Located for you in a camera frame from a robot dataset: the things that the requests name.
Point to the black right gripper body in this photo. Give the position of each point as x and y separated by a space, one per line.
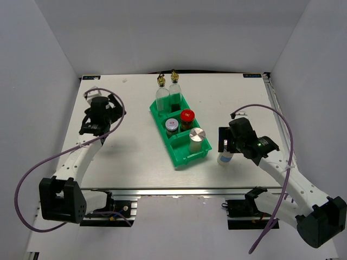
235 145

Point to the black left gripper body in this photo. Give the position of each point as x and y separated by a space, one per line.
111 117

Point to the blue label shaker jar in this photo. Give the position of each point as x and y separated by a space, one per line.
225 156

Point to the white powder shaker jar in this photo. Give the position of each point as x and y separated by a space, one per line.
196 138

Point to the red lid sauce jar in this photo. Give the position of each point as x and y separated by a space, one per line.
187 117

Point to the silver lid small jar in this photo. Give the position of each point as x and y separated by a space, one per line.
172 126

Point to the glass oil bottle gold spout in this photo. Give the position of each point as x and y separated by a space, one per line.
175 92

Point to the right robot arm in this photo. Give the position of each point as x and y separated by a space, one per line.
314 214

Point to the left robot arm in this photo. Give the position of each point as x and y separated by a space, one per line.
61 197

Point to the green three-compartment plastic bin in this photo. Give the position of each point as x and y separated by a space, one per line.
178 144

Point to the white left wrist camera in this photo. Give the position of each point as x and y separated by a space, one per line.
93 92

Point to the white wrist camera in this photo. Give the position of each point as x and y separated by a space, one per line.
238 117
93 92

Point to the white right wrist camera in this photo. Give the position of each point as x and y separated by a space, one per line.
238 117

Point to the aluminium table frame rail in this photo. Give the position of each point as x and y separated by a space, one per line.
282 127

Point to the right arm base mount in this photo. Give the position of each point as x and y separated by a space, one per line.
241 217

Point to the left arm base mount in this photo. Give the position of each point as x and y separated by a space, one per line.
114 211

